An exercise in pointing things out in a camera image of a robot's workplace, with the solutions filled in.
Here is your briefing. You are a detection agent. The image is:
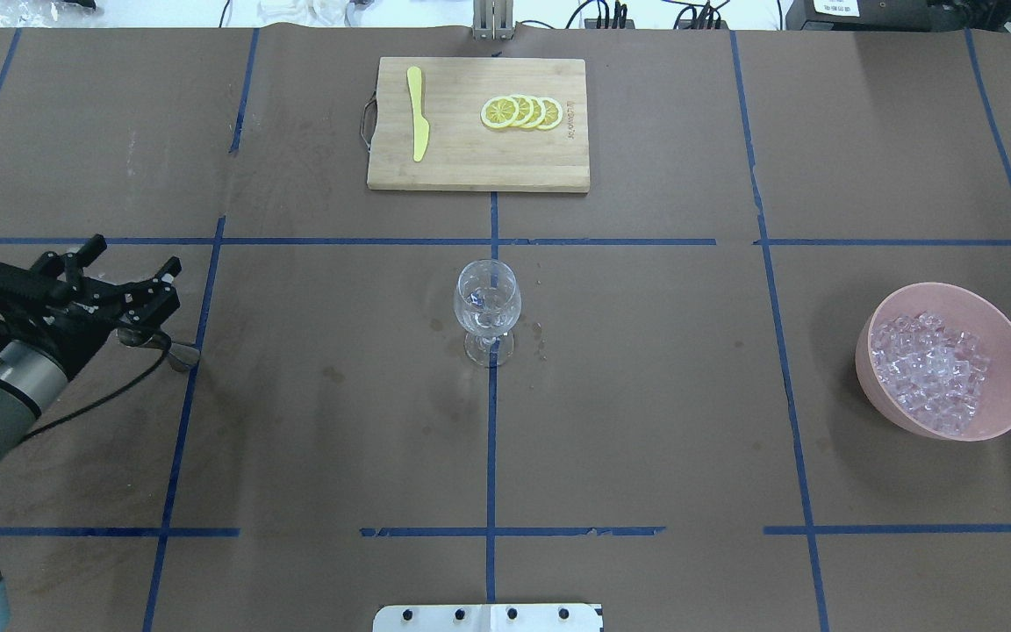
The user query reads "yellow plastic knife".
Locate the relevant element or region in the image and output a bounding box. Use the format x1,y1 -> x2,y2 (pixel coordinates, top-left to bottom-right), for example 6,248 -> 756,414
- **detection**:
406,67 -> 432,162

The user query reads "clear wine glass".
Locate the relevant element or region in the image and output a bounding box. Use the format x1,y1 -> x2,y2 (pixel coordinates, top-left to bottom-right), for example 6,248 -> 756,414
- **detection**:
453,259 -> 522,369

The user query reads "metal base plate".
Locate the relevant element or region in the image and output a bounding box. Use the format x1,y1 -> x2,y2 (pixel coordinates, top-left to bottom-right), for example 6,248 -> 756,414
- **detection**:
372,603 -> 605,631

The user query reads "pink bowl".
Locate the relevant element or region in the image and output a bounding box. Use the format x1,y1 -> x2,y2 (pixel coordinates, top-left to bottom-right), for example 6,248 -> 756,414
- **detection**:
854,283 -> 1011,442

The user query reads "steel cocktail jigger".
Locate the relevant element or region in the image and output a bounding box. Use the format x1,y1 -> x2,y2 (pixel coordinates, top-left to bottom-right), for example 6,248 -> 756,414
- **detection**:
116,327 -> 201,372

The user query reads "back lemon slice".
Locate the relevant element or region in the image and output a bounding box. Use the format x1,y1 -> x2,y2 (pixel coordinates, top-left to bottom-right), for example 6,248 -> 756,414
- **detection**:
534,97 -> 564,131

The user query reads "bamboo cutting board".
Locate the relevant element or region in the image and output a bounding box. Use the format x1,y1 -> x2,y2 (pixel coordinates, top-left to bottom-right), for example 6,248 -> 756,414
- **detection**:
368,56 -> 592,195

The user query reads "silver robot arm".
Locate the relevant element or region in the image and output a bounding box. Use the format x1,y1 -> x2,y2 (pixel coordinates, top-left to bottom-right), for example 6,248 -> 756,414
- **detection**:
0,233 -> 182,631

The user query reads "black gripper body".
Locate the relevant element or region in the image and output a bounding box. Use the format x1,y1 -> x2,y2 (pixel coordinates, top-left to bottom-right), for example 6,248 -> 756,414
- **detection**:
0,262 -> 123,380

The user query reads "clear ice cubes pile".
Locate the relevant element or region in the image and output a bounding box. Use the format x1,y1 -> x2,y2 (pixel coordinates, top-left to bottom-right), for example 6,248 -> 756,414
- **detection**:
868,311 -> 992,436

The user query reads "aluminium frame post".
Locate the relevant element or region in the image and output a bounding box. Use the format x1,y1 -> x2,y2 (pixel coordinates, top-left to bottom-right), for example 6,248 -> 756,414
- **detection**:
472,0 -> 516,41

